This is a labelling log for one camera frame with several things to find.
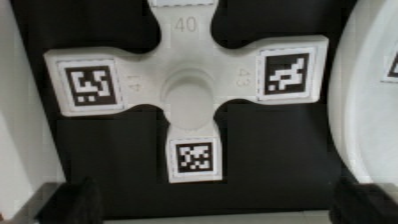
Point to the white round table top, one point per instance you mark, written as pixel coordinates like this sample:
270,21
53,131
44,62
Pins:
364,92

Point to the white front fence rail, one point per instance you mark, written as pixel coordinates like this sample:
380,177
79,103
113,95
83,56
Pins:
30,159

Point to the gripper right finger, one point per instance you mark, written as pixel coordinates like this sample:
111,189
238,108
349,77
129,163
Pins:
364,205

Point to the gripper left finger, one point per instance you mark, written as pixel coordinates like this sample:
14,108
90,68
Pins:
67,203

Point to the white cross table base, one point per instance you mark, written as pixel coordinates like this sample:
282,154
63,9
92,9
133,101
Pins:
186,78

